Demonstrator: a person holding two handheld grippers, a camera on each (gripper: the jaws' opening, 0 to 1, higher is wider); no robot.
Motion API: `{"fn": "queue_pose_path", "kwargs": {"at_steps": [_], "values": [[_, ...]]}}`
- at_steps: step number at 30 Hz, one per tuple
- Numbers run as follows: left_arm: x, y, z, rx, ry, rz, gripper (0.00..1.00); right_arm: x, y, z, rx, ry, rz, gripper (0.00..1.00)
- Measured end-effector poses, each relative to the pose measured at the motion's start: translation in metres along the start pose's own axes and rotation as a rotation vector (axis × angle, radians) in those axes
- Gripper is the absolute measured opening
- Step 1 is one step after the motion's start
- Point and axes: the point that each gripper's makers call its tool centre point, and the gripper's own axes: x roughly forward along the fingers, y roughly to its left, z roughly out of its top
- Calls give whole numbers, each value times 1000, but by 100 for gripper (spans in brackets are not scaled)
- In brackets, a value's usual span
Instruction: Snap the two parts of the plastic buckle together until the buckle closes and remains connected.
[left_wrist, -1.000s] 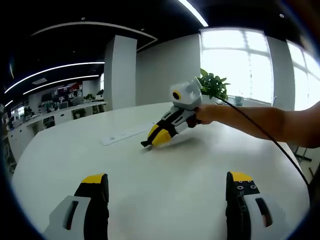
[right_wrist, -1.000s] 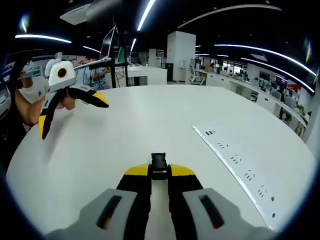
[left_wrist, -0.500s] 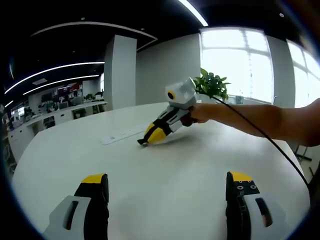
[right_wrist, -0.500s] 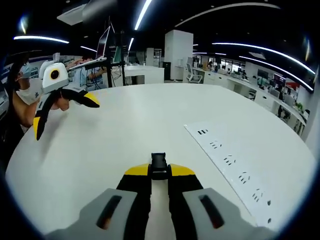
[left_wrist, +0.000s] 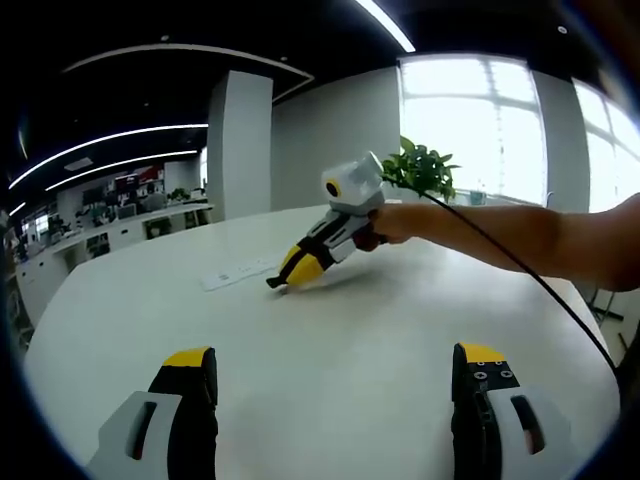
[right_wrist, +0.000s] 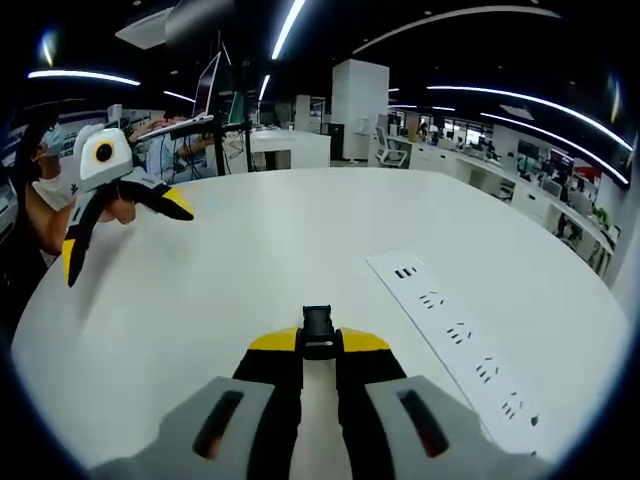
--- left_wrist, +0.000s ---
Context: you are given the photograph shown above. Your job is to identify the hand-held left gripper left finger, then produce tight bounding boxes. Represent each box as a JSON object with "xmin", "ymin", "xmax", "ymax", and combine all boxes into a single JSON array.
[{"xmin": 87, "ymin": 345, "xmax": 221, "ymax": 480}]

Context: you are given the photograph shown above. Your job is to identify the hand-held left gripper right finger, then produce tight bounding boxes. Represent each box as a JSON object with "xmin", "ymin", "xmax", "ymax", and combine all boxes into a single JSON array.
[{"xmin": 449, "ymin": 341, "xmax": 572, "ymax": 480}]

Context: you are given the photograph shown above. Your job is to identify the person's right hand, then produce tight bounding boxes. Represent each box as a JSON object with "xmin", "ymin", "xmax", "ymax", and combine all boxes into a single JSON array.
[{"xmin": 367, "ymin": 203, "xmax": 419, "ymax": 247}]

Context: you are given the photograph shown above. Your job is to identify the green potted plant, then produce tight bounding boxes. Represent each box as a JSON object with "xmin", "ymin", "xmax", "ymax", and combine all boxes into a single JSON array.
[{"xmin": 381, "ymin": 135, "xmax": 462, "ymax": 204}]

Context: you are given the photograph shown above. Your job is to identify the white power strip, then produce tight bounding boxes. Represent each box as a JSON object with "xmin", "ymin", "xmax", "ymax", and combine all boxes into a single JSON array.
[{"xmin": 199, "ymin": 253, "xmax": 287, "ymax": 293}]

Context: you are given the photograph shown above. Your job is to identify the large bright window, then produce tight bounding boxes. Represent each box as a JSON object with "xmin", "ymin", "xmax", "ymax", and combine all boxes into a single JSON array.
[
  {"xmin": 399, "ymin": 53, "xmax": 549, "ymax": 205},
  {"xmin": 571, "ymin": 78, "xmax": 640, "ymax": 215}
]

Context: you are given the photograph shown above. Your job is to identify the long ceiling light strip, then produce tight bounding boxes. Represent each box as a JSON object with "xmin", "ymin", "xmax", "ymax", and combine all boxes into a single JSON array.
[{"xmin": 356, "ymin": 0, "xmax": 418, "ymax": 54}]

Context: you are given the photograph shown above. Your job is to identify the white office counter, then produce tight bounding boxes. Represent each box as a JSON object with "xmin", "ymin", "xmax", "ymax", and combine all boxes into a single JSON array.
[{"xmin": 14, "ymin": 201, "xmax": 217, "ymax": 321}]

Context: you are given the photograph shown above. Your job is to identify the curved ceiling light strip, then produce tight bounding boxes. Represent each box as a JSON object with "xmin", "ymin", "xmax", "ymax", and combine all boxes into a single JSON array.
[
  {"xmin": 45, "ymin": 149, "xmax": 199, "ymax": 193},
  {"xmin": 8, "ymin": 122, "xmax": 210, "ymax": 192}
]

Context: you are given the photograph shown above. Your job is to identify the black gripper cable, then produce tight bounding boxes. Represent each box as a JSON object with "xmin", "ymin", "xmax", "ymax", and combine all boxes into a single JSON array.
[{"xmin": 379, "ymin": 173, "xmax": 622, "ymax": 372}]

